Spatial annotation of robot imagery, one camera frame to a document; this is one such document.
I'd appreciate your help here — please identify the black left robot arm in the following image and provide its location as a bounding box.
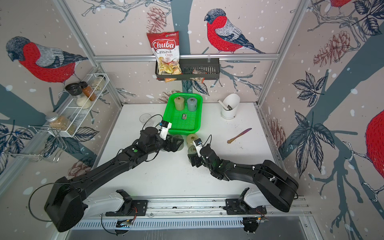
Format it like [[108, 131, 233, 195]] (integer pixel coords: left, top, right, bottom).
[[44, 127, 184, 233]]

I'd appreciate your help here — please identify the silver lid spice jar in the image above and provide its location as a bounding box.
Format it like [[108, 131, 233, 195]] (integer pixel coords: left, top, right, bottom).
[[45, 113, 71, 131]]

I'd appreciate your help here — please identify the white utensil holder cup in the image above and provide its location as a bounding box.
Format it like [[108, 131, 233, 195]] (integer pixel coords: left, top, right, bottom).
[[221, 94, 241, 120]]

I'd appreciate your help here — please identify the green plastic basket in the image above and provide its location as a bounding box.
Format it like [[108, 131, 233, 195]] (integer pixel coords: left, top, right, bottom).
[[163, 93, 203, 136]]

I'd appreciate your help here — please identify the green tea canister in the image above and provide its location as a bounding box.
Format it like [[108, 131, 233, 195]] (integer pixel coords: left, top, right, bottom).
[[188, 146, 197, 155], [175, 135, 184, 149]]

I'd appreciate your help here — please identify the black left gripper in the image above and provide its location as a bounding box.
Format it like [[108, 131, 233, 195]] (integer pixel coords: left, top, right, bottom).
[[147, 133, 185, 155]]

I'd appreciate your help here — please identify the pale spice jar rear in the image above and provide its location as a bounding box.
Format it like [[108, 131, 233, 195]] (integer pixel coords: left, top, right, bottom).
[[91, 75, 106, 91]]

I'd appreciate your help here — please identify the white spoon in holder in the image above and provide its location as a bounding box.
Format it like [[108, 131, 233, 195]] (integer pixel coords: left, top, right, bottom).
[[218, 100, 230, 111]]

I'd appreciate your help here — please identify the beige tea canister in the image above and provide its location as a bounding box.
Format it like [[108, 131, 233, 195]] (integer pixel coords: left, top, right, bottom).
[[187, 134, 199, 147], [174, 97, 185, 111]]

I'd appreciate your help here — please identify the blue-grey tea canister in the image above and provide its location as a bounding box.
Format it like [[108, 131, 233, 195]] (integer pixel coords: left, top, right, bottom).
[[187, 98, 198, 112]]

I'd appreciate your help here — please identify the clear plastic cup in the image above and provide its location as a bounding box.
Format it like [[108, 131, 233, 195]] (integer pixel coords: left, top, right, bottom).
[[139, 113, 154, 127]]

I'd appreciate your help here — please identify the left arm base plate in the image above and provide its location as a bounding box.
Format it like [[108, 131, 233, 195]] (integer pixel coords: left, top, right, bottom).
[[105, 200, 149, 217]]

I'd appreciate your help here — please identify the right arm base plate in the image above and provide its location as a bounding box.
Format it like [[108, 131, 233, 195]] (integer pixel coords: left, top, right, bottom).
[[223, 199, 267, 216]]

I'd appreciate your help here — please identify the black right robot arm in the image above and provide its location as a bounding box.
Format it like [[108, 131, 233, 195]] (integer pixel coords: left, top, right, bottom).
[[188, 145, 299, 213]]

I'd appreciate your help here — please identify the white wire spice rack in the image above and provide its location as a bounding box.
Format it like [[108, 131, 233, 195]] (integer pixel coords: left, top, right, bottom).
[[2, 72, 111, 164]]

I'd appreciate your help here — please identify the purple wooden spatula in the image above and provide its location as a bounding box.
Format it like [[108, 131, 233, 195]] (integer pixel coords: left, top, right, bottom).
[[227, 128, 252, 144]]

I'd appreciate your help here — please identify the black lid spice jar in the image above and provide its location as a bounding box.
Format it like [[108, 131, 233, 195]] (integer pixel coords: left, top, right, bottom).
[[65, 83, 92, 109]]

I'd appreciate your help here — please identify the black wall basket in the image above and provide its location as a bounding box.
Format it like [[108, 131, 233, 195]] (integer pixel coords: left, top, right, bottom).
[[155, 58, 220, 81]]

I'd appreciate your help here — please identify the orange spice bottle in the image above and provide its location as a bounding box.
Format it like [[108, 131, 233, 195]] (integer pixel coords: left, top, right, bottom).
[[79, 81, 97, 102]]

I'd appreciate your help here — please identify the small snack packet in basket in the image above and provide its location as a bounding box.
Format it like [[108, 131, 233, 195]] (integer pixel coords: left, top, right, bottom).
[[191, 69, 206, 83]]

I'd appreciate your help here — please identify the red cassava chips bag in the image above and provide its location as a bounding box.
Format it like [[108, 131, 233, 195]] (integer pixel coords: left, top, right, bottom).
[[147, 31, 182, 79]]

